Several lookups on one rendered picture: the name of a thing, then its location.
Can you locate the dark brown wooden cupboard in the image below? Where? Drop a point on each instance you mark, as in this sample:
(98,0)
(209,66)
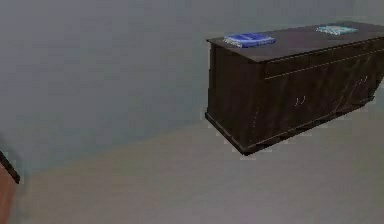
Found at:
(286,96)

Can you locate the reddish brown wooden furniture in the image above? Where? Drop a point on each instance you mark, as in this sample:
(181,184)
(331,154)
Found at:
(5,190)

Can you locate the teal book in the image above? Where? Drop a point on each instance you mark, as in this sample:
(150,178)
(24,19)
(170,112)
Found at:
(336,30)

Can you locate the blue book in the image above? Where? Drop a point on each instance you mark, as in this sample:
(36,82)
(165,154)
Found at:
(250,39)

